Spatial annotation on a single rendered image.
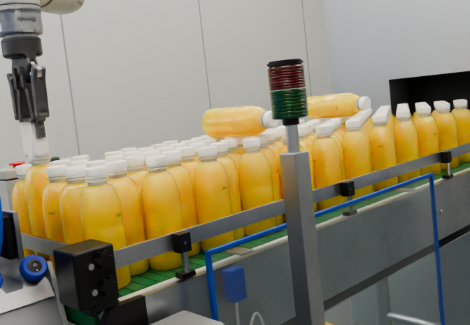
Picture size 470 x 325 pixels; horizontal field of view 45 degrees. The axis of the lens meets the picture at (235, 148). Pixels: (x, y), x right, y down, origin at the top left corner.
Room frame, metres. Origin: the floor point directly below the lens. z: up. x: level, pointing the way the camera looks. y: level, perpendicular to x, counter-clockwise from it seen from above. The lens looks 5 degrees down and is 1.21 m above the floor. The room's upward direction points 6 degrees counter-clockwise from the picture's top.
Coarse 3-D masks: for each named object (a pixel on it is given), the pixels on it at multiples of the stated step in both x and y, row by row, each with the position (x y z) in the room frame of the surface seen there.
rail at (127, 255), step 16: (464, 144) 1.77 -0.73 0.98; (416, 160) 1.56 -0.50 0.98; (432, 160) 1.62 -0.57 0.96; (368, 176) 1.39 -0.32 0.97; (384, 176) 1.44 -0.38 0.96; (320, 192) 1.26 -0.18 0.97; (336, 192) 1.30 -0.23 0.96; (256, 208) 1.12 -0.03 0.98; (272, 208) 1.15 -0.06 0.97; (208, 224) 1.03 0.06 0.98; (224, 224) 1.06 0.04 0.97; (240, 224) 1.09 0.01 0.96; (160, 240) 0.96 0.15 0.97; (192, 240) 1.00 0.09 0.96; (128, 256) 0.91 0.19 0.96; (144, 256) 0.93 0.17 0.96
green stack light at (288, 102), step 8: (304, 88) 0.96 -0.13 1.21; (272, 96) 0.97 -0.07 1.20; (280, 96) 0.95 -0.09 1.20; (288, 96) 0.95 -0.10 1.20; (296, 96) 0.95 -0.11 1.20; (304, 96) 0.96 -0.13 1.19; (272, 104) 0.97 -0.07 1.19; (280, 104) 0.95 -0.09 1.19; (288, 104) 0.95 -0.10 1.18; (296, 104) 0.95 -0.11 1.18; (304, 104) 0.96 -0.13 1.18; (272, 112) 0.97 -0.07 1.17; (280, 112) 0.95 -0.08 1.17; (288, 112) 0.95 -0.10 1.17; (296, 112) 0.95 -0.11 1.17; (304, 112) 0.96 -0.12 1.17
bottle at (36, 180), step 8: (40, 160) 1.12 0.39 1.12; (48, 160) 1.13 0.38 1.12; (32, 168) 1.11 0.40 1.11; (40, 168) 1.11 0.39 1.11; (32, 176) 1.10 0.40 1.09; (40, 176) 1.10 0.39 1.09; (24, 184) 1.11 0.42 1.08; (32, 184) 1.10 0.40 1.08; (40, 184) 1.10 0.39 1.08; (32, 192) 1.10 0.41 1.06; (40, 192) 1.10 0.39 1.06; (32, 200) 1.10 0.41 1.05; (40, 200) 1.10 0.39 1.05; (32, 208) 1.10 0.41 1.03; (40, 208) 1.10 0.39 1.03; (32, 216) 1.10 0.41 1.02; (40, 216) 1.10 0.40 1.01; (32, 224) 1.11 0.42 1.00; (40, 224) 1.10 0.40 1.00; (32, 232) 1.11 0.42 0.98; (40, 232) 1.10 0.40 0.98; (48, 256) 1.10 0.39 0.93
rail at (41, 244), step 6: (24, 234) 1.11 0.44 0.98; (30, 234) 1.10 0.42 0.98; (24, 240) 1.11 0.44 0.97; (30, 240) 1.09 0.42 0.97; (36, 240) 1.07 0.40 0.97; (42, 240) 1.05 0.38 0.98; (48, 240) 1.03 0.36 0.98; (54, 240) 1.02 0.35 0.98; (24, 246) 1.11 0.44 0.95; (30, 246) 1.09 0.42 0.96; (36, 246) 1.07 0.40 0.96; (42, 246) 1.05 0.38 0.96; (48, 246) 1.03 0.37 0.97; (54, 246) 1.01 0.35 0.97; (60, 246) 0.99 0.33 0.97; (42, 252) 1.05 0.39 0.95; (48, 252) 1.03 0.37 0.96
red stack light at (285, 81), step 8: (272, 72) 0.96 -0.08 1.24; (280, 72) 0.95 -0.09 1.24; (288, 72) 0.95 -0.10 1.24; (296, 72) 0.95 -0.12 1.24; (304, 72) 0.97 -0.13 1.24; (272, 80) 0.96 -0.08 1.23; (280, 80) 0.95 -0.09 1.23; (288, 80) 0.95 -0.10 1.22; (296, 80) 0.95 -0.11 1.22; (304, 80) 0.97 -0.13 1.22; (272, 88) 0.96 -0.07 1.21; (280, 88) 0.95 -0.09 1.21; (288, 88) 0.95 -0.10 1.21
